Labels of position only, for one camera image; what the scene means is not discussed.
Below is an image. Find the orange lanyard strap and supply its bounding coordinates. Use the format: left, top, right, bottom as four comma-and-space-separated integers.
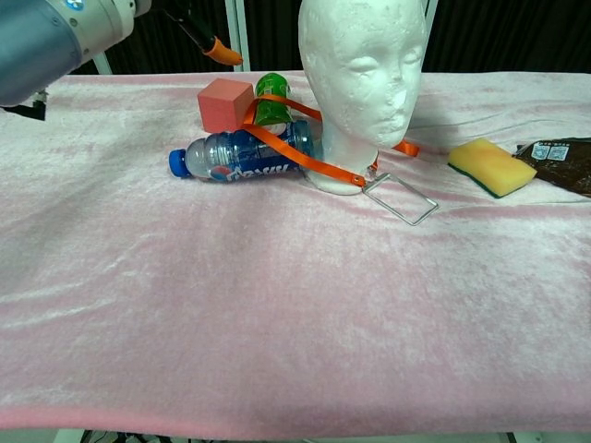
241, 94, 420, 188

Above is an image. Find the white foam mannequin head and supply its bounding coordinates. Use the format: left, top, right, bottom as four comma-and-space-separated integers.
297, 0, 428, 196

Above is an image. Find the blue Pepsi plastic bottle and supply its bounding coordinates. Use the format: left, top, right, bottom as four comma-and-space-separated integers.
168, 118, 316, 184

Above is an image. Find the white double frame post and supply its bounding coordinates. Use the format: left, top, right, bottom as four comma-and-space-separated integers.
224, 0, 253, 73

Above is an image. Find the green plastic bottle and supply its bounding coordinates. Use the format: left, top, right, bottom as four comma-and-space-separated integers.
253, 72, 296, 135

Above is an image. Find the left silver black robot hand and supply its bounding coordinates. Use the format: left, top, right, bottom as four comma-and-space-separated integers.
162, 7, 245, 66

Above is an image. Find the brown snack packet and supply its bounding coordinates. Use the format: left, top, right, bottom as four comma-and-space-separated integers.
513, 137, 591, 198

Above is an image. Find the pink plush table cloth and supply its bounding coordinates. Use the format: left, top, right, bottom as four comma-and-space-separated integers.
0, 69, 591, 439

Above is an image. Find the white slanted frame post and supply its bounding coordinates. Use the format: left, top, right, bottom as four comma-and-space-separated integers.
91, 51, 114, 76

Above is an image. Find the yellow green sponge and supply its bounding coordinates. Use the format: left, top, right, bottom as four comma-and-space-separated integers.
446, 137, 538, 199

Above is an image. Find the pink foam cube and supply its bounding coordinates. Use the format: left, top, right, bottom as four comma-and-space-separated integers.
197, 78, 257, 134

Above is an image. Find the clear badge holder metal frame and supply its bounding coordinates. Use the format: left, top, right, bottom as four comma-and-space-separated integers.
361, 165, 440, 227

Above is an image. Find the black pleated curtain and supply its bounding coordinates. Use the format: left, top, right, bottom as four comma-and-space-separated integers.
68, 0, 591, 78

